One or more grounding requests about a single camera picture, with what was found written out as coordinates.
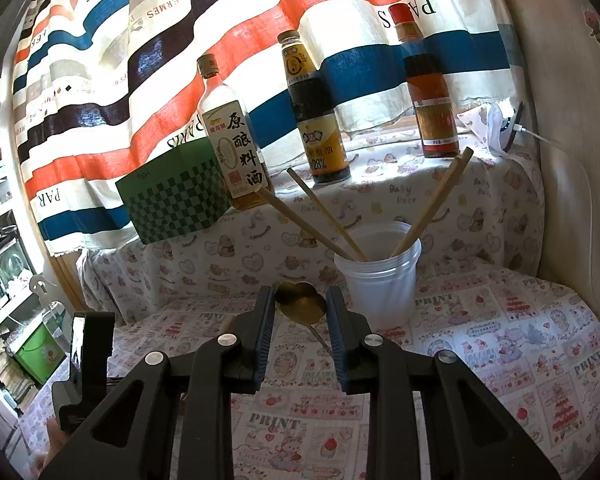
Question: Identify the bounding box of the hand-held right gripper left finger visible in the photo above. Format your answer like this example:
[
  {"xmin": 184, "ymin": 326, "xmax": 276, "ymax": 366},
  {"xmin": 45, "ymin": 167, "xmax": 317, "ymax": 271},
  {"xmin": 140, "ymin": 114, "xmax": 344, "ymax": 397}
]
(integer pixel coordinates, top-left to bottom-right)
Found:
[{"xmin": 39, "ymin": 286, "xmax": 277, "ymax": 480}]

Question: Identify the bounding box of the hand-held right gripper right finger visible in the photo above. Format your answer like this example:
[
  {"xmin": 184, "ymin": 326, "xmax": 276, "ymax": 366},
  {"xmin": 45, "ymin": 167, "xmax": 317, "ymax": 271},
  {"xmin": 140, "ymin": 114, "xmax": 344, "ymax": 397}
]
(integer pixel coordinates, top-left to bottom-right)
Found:
[{"xmin": 326, "ymin": 286, "xmax": 563, "ymax": 480}]

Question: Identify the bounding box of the gold metal spoon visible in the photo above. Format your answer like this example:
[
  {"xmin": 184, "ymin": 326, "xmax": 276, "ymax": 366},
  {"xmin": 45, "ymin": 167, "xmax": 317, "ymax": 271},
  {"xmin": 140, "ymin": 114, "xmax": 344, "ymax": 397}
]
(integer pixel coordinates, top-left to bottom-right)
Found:
[{"xmin": 274, "ymin": 281, "xmax": 333, "ymax": 356}]

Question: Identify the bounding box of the white plastic cup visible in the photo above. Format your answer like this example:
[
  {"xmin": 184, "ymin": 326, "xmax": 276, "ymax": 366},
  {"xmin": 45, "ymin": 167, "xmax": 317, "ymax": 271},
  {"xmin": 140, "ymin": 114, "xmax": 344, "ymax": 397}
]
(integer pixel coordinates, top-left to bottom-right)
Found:
[{"xmin": 334, "ymin": 221, "xmax": 423, "ymax": 331}]

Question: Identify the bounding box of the wooden chopstick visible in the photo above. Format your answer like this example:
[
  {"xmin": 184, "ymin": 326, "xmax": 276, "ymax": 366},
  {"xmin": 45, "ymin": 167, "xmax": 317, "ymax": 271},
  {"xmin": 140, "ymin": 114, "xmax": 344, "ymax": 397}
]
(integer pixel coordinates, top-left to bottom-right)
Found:
[
  {"xmin": 286, "ymin": 167, "xmax": 371, "ymax": 262},
  {"xmin": 256, "ymin": 186, "xmax": 356, "ymax": 262},
  {"xmin": 395, "ymin": 146, "xmax": 476, "ymax": 256},
  {"xmin": 389, "ymin": 156, "xmax": 463, "ymax": 259}
]

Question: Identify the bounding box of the person's left hand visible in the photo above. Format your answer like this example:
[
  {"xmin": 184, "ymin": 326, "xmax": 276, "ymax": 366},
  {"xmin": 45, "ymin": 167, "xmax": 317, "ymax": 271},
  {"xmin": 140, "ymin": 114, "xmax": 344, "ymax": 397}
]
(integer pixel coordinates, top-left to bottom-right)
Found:
[{"xmin": 32, "ymin": 417, "xmax": 74, "ymax": 478}]

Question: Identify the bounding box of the green plastic bin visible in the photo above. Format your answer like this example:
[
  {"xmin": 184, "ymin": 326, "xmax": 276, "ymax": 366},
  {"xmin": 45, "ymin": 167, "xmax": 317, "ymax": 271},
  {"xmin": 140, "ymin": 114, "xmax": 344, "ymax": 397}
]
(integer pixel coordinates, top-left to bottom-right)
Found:
[{"xmin": 12, "ymin": 322, "xmax": 68, "ymax": 386}]

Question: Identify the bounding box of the bear print cloth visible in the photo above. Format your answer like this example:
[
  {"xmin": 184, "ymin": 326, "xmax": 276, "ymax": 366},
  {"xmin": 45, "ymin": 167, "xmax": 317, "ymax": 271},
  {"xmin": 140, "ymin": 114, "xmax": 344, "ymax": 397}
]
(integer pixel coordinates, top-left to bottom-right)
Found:
[{"xmin": 77, "ymin": 102, "xmax": 546, "ymax": 326}]

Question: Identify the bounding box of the stack of books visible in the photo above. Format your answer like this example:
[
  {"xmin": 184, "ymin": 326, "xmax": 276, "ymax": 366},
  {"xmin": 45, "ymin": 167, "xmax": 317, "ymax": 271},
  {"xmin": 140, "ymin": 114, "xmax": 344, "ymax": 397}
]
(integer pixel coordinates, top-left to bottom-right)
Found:
[{"xmin": 0, "ymin": 355, "xmax": 38, "ymax": 413}]

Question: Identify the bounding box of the green checkered box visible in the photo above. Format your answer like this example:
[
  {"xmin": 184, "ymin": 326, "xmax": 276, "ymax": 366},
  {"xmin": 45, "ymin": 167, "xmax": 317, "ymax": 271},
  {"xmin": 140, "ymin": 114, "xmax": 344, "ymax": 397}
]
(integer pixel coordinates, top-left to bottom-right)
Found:
[{"xmin": 115, "ymin": 138, "xmax": 231, "ymax": 246}]

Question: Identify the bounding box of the white shelf rack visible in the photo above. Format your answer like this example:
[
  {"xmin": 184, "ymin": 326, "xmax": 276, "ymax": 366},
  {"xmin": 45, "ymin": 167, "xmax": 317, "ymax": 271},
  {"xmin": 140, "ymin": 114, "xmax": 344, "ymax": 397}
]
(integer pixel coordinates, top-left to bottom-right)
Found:
[{"xmin": 0, "ymin": 77, "xmax": 76, "ymax": 441}]

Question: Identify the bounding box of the pink printed tablecloth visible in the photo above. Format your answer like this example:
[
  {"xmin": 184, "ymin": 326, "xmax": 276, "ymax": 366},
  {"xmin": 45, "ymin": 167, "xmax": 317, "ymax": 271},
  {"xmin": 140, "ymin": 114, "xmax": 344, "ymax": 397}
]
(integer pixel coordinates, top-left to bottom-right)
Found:
[{"xmin": 17, "ymin": 255, "xmax": 600, "ymax": 480}]

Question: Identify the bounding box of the clear cooking wine bottle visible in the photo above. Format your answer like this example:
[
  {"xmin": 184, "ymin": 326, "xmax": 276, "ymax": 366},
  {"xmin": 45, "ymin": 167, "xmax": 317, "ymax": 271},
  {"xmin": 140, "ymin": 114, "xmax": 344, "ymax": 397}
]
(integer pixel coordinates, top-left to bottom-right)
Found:
[{"xmin": 196, "ymin": 53, "xmax": 271, "ymax": 212}]

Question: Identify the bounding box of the dark soy sauce bottle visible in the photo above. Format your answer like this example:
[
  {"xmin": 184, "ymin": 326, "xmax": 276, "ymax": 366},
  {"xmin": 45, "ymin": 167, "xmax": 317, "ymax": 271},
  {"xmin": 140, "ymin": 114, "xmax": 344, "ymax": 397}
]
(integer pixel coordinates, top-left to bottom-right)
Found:
[{"xmin": 277, "ymin": 30, "xmax": 352, "ymax": 184}]

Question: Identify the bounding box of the red capped sauce bottle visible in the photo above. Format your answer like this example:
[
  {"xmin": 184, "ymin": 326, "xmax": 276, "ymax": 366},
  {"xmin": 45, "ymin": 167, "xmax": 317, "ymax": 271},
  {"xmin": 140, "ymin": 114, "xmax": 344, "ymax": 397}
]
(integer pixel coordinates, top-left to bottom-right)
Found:
[{"xmin": 389, "ymin": 2, "xmax": 461, "ymax": 159}]

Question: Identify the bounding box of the white charger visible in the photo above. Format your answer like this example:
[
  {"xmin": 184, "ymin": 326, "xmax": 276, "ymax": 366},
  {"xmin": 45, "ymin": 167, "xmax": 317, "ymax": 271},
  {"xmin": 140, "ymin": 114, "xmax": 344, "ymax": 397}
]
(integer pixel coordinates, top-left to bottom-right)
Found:
[{"xmin": 497, "ymin": 102, "xmax": 526, "ymax": 153}]

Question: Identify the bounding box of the striped curtain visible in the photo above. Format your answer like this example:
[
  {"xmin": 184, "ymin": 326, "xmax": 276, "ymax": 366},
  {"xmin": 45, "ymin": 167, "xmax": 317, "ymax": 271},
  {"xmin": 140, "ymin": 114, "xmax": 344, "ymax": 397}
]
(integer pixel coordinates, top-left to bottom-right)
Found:
[{"xmin": 10, "ymin": 0, "xmax": 521, "ymax": 256}]

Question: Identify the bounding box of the white cloth covered board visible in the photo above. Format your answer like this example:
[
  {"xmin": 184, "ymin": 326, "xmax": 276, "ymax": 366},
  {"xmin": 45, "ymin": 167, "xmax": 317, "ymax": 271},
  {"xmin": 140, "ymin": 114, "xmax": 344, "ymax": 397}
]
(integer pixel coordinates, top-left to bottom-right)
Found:
[{"xmin": 490, "ymin": 0, "xmax": 600, "ymax": 311}]

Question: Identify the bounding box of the white charger cable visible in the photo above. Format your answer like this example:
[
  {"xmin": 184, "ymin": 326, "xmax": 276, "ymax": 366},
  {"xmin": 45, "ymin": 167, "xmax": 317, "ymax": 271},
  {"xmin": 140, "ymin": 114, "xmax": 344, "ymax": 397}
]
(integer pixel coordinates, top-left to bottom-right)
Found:
[{"xmin": 512, "ymin": 122, "xmax": 600, "ymax": 313}]

